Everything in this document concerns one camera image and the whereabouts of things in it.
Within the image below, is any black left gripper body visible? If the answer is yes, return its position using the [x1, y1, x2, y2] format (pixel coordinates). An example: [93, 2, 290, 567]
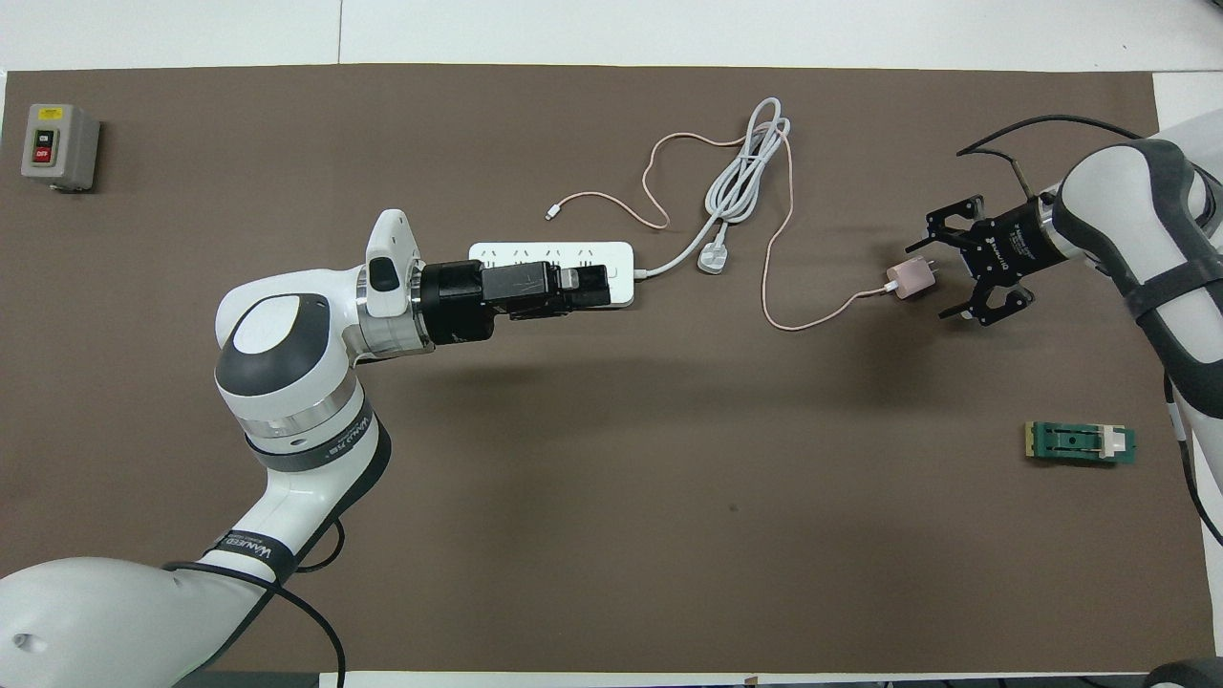
[420, 260, 565, 347]

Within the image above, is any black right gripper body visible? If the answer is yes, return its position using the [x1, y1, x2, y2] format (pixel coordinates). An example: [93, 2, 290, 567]
[960, 196, 1063, 284]

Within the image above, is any pink charger block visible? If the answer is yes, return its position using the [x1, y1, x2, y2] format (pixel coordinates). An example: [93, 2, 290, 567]
[886, 256, 939, 302]

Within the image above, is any thin pink charger cable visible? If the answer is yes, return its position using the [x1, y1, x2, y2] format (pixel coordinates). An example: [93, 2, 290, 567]
[545, 119, 891, 333]

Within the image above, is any white power strip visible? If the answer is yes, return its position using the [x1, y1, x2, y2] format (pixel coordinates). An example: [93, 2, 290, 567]
[468, 241, 635, 309]

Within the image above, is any brown table mat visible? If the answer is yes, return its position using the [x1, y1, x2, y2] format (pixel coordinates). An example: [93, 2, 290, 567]
[0, 64, 1216, 675]

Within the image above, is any white power cord with plug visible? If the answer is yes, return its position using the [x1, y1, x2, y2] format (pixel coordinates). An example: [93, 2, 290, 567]
[633, 97, 792, 278]

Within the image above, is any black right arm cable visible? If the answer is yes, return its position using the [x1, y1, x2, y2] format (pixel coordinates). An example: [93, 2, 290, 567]
[957, 115, 1223, 548]

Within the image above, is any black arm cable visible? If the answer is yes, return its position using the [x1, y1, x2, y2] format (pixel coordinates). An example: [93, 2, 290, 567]
[162, 516, 347, 688]
[957, 115, 1223, 548]

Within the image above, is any green knife switch block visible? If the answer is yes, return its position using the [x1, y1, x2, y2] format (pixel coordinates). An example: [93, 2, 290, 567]
[1025, 420, 1138, 468]

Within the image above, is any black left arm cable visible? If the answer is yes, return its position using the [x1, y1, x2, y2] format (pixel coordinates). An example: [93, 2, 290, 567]
[162, 516, 347, 688]

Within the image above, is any grey push-button switch box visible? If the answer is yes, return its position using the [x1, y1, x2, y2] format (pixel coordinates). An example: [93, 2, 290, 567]
[21, 103, 101, 192]

